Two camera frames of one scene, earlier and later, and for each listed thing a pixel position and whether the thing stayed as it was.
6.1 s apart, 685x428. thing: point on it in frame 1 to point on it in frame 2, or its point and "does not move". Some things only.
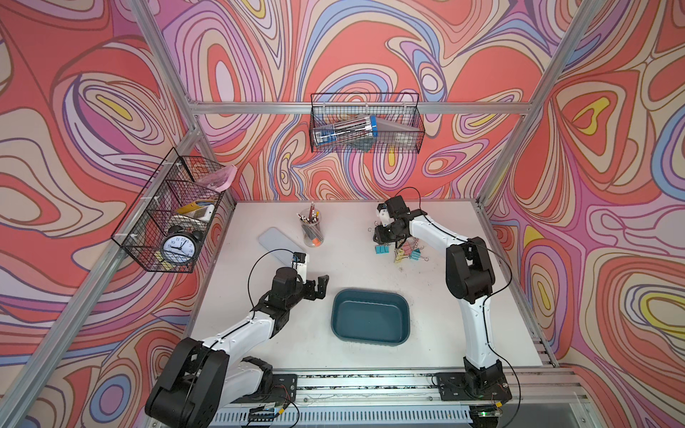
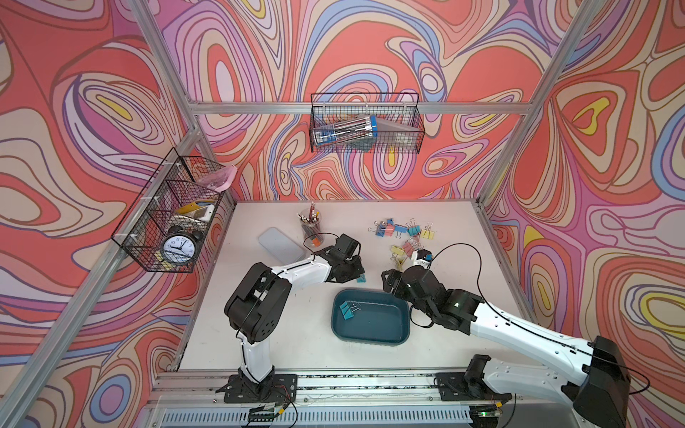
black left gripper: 319,287 to 358,269
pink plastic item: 220,179 does not move
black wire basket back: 367,123 does not move
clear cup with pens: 310,220 does not move
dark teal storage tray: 370,316 does not move
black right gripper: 382,238 to 388,283
